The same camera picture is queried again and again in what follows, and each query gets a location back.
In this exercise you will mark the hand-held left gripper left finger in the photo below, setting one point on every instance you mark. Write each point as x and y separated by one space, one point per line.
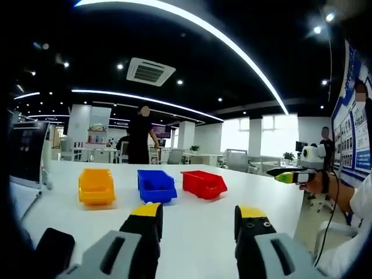
116 255

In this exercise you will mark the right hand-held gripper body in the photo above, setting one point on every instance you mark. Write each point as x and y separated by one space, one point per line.
314 158

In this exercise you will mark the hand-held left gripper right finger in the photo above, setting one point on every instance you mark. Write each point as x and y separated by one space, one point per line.
261 255

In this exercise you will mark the yellow plastic bin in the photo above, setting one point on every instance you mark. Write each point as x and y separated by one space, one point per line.
97 186

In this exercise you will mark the blue plastic bin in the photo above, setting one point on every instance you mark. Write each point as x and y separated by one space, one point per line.
157 189

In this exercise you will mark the red plastic bin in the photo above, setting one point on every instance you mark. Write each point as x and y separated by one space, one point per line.
203 187

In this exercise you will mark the person's right hand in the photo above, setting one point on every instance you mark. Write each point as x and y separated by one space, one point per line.
314 186

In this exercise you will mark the small potted plant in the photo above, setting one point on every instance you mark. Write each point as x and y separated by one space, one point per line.
195 148
288 156

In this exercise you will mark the small dark monitor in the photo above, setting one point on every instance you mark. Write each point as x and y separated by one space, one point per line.
301 146

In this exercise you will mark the black flat object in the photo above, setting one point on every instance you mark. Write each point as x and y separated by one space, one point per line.
55 247

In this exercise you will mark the person's white shirt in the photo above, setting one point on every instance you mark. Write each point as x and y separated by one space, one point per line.
343 255

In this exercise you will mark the grey mesh office chair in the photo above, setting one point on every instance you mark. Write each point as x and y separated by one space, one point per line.
123 152

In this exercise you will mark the white office chair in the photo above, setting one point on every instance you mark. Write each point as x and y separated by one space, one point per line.
67 148

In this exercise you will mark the display shelf with colourful items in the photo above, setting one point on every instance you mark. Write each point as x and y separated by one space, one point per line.
97 135

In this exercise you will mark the group of ceiling spotlights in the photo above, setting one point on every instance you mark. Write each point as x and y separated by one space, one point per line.
180 82

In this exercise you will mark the computer monitor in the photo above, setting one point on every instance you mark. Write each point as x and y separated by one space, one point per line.
26 151

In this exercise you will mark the short curved ceiling light strip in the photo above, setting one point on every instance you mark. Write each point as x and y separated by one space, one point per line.
145 99

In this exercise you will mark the long curved ceiling light strip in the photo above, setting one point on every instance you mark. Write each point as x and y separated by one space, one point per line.
218 29

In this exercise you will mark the ceiling air conditioner vent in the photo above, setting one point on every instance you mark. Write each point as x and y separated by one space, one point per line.
151 72

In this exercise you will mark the small ceiling light strip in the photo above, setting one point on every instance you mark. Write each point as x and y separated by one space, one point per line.
27 95

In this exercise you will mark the blue and white wall poster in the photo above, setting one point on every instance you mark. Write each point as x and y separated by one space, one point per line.
348 139

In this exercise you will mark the wall screen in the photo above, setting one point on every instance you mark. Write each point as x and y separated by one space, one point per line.
162 131

